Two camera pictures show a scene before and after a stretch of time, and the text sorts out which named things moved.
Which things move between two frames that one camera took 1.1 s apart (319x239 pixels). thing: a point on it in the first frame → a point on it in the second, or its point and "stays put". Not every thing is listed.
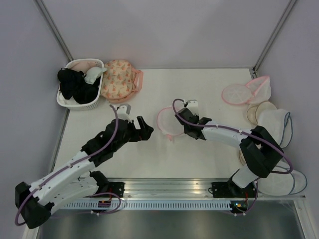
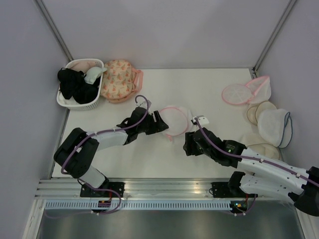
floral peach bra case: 120,80 stays put
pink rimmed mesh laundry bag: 168,124 stays put
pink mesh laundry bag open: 260,88 stays put
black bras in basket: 73,83 stays put
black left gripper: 143,134 → 158,126
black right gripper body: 186,130 → 195,149
